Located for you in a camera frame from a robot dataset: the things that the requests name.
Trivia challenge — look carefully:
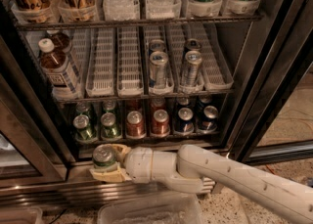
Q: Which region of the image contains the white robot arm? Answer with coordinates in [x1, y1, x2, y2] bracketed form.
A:
[90, 144, 313, 224]

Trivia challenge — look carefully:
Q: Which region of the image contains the clear plastic bin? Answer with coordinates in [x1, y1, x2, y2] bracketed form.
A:
[97, 192, 203, 224]

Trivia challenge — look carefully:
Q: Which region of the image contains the blue can back-left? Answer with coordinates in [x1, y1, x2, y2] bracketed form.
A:
[176, 97, 190, 108]

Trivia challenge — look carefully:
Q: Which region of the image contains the blue soda can front-right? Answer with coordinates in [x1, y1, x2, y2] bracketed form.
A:
[198, 106, 218, 131]

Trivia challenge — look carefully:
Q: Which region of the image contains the orange soda can front-left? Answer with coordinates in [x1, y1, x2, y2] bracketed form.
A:
[126, 111, 146, 138]

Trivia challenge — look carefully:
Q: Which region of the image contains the clear plastic bin corner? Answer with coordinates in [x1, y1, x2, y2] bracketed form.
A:
[0, 208, 43, 224]

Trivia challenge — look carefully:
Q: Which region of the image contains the green can back-left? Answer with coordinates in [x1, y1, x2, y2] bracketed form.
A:
[73, 114, 97, 143]

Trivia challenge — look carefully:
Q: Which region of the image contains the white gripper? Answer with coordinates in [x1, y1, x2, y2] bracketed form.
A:
[90, 144, 153, 183]

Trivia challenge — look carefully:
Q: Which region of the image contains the wire fridge shelf upper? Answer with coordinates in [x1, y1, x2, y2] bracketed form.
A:
[14, 13, 263, 31]

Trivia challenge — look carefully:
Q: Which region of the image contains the silver tall can front-right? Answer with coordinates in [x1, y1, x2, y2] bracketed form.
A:
[180, 51, 202, 87]

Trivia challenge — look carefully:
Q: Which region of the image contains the red can back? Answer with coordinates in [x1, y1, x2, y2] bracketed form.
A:
[151, 97, 166, 112]

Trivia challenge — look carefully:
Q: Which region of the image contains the dark tall can back-right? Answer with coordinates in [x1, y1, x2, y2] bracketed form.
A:
[184, 38, 201, 52]

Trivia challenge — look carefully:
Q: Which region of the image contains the blue can back-right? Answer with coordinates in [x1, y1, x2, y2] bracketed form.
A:
[198, 95, 212, 108]

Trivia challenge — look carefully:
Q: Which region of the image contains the green soda can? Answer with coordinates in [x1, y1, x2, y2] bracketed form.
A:
[92, 145, 117, 171]

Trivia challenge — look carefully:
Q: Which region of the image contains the steel fridge door frame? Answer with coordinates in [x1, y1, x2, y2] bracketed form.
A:
[0, 76, 67, 188]

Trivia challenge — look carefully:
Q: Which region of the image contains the silver tall can back-left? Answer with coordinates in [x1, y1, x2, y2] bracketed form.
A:
[149, 39, 165, 53]

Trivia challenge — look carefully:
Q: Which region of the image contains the silver tall can front-left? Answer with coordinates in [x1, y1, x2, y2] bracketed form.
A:
[149, 51, 168, 89]

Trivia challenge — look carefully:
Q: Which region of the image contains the red soda can front-right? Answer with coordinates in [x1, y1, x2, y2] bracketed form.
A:
[152, 110, 170, 135]

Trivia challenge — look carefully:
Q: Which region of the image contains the blue soda can front-left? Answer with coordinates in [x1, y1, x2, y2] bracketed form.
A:
[175, 108, 194, 134]

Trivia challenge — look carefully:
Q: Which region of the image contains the tea bottle white cap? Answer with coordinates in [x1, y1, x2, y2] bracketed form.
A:
[38, 38, 78, 95]

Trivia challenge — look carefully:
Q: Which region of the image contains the tea bottle behind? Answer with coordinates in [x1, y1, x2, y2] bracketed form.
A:
[47, 30, 80, 75]

